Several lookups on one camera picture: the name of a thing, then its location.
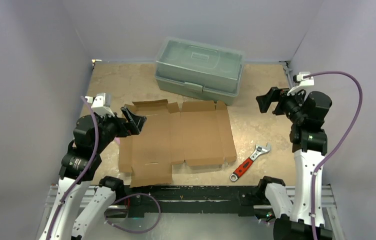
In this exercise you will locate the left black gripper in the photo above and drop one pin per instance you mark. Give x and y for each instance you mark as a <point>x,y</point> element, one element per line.
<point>134,124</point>

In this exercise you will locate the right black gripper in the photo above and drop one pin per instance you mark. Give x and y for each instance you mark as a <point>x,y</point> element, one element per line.
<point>278,101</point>

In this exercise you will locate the brown cardboard box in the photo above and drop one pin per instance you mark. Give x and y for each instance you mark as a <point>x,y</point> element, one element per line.
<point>196,133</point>

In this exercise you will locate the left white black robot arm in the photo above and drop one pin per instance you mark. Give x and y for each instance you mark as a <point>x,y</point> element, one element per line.
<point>92,134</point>

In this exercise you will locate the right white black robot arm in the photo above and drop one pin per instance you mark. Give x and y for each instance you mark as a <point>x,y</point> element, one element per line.
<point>301,218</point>

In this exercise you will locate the translucent green plastic toolbox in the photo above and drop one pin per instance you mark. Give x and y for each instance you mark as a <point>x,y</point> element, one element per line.
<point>199,70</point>

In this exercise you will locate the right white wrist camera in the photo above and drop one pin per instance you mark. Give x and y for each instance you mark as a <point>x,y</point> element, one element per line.
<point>302,81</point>

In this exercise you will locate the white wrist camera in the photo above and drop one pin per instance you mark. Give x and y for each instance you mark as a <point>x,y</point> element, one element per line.
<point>302,81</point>
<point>100,104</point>

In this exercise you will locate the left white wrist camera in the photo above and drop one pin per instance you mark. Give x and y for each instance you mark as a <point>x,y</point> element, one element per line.
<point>100,104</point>

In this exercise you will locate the red handled adjustable wrench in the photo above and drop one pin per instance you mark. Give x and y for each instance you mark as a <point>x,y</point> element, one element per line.
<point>246,164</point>

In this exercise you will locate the black metal base rail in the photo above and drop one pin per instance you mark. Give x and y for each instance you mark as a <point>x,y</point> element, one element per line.
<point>243,201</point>

